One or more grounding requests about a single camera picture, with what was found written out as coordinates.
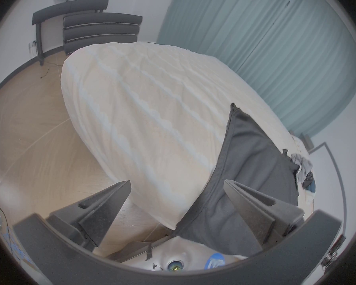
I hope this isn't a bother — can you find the blue-green curtain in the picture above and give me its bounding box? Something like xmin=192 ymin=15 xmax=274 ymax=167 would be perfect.
xmin=236 ymin=0 xmax=356 ymax=138
xmin=157 ymin=0 xmax=304 ymax=70

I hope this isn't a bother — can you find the black desk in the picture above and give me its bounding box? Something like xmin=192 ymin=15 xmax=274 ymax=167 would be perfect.
xmin=32 ymin=0 xmax=110 ymax=67

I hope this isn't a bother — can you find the black T-shirt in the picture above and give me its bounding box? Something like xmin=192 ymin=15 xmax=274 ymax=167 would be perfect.
xmin=172 ymin=103 xmax=300 ymax=256

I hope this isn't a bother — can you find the grey garment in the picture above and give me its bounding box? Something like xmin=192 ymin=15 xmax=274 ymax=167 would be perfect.
xmin=291 ymin=153 xmax=314 ymax=183

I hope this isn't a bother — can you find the bed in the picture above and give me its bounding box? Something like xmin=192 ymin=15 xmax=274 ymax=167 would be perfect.
xmin=61 ymin=42 xmax=345 ymax=232

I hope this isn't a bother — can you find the white printed pillow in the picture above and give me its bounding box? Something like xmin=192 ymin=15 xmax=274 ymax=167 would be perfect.
xmin=291 ymin=137 xmax=309 ymax=158

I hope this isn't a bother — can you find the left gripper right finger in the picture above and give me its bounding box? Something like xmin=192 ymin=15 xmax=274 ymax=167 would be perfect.
xmin=223 ymin=179 xmax=304 ymax=253

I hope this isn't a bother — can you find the grey bedside table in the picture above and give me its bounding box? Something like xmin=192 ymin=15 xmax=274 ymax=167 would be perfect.
xmin=300 ymin=134 xmax=315 ymax=151

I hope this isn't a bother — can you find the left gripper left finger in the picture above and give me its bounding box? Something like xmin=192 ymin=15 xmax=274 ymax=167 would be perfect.
xmin=49 ymin=180 xmax=132 ymax=247

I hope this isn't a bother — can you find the black chest of drawers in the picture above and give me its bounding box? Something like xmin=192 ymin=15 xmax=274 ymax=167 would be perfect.
xmin=62 ymin=13 xmax=143 ymax=56

